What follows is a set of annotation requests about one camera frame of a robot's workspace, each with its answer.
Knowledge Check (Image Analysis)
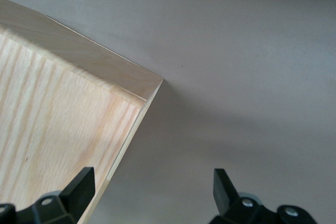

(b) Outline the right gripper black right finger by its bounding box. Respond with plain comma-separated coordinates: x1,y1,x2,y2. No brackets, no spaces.
209,168,319,224

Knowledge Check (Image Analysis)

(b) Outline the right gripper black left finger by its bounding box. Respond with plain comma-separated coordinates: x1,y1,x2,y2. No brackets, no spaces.
0,166,96,224

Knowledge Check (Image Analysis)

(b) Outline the light wooden drawer cabinet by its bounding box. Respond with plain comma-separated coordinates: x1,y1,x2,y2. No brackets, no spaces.
0,0,164,224

